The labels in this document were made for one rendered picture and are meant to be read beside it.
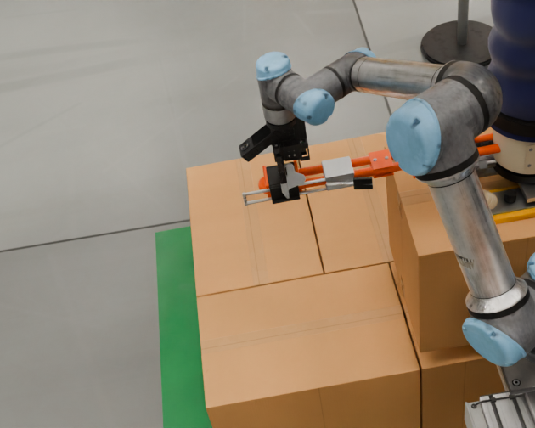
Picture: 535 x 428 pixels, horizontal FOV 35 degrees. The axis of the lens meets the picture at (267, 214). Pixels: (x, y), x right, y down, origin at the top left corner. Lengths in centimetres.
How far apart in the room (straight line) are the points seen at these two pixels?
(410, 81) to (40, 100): 313
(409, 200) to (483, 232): 65
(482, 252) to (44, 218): 263
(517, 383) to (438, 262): 41
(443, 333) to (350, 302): 36
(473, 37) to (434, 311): 241
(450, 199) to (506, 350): 30
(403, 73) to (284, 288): 110
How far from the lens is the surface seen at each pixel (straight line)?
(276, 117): 188
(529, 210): 213
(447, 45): 437
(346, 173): 203
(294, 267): 265
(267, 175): 205
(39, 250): 375
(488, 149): 210
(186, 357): 319
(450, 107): 145
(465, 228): 152
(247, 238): 276
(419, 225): 210
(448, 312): 224
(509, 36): 187
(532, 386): 180
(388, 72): 171
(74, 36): 497
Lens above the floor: 254
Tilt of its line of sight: 45 degrees down
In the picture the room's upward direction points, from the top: 11 degrees counter-clockwise
